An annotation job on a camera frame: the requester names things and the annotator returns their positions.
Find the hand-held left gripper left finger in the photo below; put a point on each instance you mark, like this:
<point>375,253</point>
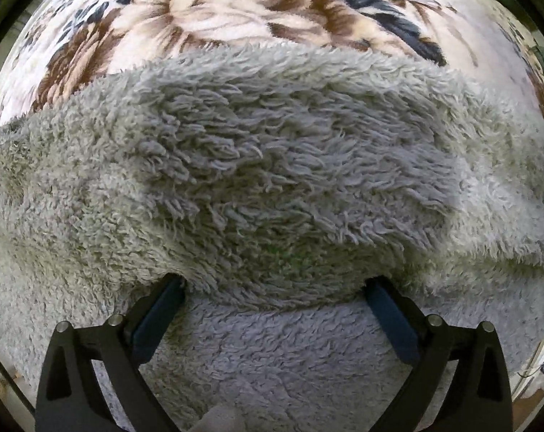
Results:
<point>157,317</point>

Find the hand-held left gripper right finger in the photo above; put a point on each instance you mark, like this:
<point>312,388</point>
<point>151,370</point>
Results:
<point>391,317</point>

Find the grey fluffy fleece blanket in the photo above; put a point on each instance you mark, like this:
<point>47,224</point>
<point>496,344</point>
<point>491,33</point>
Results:
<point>272,180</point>

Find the floral printed blanket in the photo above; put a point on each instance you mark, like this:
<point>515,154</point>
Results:
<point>254,13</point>

